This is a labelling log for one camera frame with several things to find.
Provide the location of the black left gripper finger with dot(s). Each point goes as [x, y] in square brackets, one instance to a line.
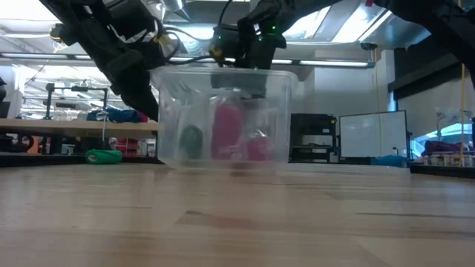
[143, 104]

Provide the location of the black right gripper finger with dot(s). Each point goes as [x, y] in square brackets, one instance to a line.
[241, 83]

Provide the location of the clear plastic storage box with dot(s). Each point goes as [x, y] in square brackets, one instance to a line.
[222, 122]

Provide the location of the red elastic bandage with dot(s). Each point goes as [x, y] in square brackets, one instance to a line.
[259, 148]

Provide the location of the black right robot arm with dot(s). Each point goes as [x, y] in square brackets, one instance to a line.
[426, 18]

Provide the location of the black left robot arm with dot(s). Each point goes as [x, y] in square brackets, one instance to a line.
[92, 26]

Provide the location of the bagged red bandage roll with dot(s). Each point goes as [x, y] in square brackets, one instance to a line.
[227, 131]

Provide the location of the bagged green bandage roll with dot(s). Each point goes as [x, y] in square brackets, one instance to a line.
[191, 142]

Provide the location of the blue cloth bag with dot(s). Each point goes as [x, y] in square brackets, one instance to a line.
[118, 115]

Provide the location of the red storage bins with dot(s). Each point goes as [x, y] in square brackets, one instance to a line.
[130, 146]

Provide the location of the black shelving unit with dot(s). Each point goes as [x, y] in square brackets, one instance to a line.
[315, 126]

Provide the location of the wooden workbench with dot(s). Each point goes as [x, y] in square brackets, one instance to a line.
[55, 128]

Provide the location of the white cabinet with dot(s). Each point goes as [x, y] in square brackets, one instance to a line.
[360, 135]

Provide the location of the purple bag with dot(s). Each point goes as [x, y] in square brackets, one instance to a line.
[441, 147]

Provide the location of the row of small jars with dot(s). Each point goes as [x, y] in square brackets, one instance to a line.
[445, 160]

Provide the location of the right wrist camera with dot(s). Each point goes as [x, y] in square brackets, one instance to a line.
[224, 46]

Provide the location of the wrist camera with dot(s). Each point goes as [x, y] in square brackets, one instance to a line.
[224, 46]
[133, 22]

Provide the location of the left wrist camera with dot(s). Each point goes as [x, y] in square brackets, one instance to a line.
[133, 22]

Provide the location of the black camera rig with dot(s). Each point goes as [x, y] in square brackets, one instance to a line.
[49, 100]

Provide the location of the black aluminium table frame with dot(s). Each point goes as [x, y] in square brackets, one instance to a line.
[37, 160]

